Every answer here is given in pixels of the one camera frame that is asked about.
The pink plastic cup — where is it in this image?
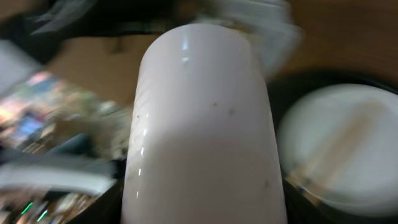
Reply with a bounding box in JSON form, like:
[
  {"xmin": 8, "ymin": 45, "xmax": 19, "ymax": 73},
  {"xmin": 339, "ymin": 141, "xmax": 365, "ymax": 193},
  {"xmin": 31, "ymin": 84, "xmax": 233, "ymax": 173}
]
[{"xmin": 121, "ymin": 24, "xmax": 287, "ymax": 223}]

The wooden chopstick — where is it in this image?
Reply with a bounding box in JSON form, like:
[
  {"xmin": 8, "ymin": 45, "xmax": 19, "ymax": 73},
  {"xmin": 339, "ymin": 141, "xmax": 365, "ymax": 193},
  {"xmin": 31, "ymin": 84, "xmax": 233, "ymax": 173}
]
[{"xmin": 285, "ymin": 100, "xmax": 387, "ymax": 187}]

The grey round plate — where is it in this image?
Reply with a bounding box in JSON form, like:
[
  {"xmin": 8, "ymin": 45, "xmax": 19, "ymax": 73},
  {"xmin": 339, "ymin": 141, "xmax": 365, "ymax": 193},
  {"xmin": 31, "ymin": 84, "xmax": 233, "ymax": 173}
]
[{"xmin": 277, "ymin": 84, "xmax": 397, "ymax": 217}]

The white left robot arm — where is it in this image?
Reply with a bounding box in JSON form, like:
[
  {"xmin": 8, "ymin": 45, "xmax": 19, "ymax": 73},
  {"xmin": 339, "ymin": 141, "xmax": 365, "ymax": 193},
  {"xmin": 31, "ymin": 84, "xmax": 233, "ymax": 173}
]
[{"xmin": 1, "ymin": 134, "xmax": 126, "ymax": 194}]

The clear plastic waste bin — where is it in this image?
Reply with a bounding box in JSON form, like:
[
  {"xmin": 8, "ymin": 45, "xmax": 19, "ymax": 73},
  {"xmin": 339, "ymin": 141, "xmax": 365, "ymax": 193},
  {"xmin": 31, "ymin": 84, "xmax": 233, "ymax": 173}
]
[{"xmin": 195, "ymin": 0, "xmax": 303, "ymax": 80}]

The round black serving tray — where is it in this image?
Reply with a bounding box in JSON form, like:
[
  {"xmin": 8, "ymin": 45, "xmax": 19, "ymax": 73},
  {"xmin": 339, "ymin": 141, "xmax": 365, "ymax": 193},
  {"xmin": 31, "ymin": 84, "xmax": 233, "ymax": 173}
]
[{"xmin": 267, "ymin": 69, "xmax": 397, "ymax": 224}]

